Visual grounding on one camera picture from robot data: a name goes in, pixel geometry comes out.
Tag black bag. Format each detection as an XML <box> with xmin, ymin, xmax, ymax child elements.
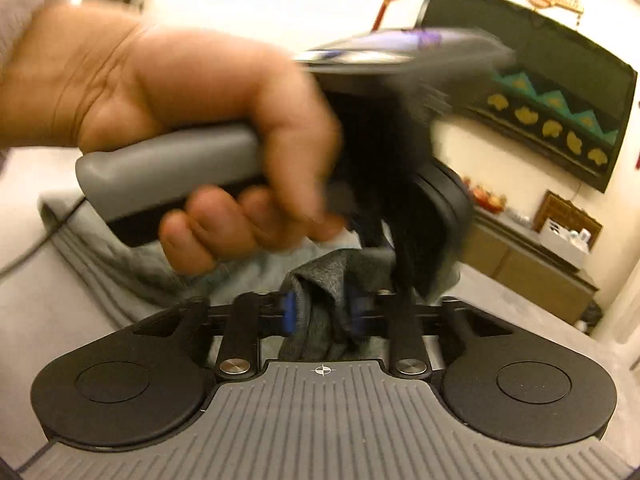
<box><xmin>579</xmin><ymin>302</ymin><xmax>605</xmax><ymax>334</ymax></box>

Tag dark patterned cloth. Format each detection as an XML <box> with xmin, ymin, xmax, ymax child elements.
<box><xmin>434</xmin><ymin>0</ymin><xmax>632</xmax><ymax>177</ymax></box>

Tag person's left forearm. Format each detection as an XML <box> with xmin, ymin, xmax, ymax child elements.
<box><xmin>0</xmin><ymin>0</ymin><xmax>77</xmax><ymax>154</ymax></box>

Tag grey organizer box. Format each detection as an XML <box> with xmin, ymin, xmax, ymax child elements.
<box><xmin>539</xmin><ymin>217</ymin><xmax>591</xmax><ymax>271</ymax></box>

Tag red fruit bowl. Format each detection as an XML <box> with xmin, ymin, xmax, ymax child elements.
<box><xmin>469</xmin><ymin>184</ymin><xmax>509</xmax><ymax>214</ymax></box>

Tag grey sideboard cabinet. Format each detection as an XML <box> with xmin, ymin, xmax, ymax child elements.
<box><xmin>457</xmin><ymin>204</ymin><xmax>600</xmax><ymax>326</ymax></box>

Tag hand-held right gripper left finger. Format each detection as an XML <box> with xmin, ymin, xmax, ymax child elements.
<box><xmin>131</xmin><ymin>292</ymin><xmax>297</xmax><ymax>380</ymax></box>

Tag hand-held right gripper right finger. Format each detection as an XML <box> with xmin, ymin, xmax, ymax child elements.
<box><xmin>348</xmin><ymin>287</ymin><xmax>501</xmax><ymax>379</ymax></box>

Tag grey pants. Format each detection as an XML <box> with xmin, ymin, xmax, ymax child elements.
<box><xmin>37</xmin><ymin>192</ymin><xmax>461</xmax><ymax>364</ymax></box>

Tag person's left hand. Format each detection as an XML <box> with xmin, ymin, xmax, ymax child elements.
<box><xmin>52</xmin><ymin>2</ymin><xmax>347</xmax><ymax>277</ymax></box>

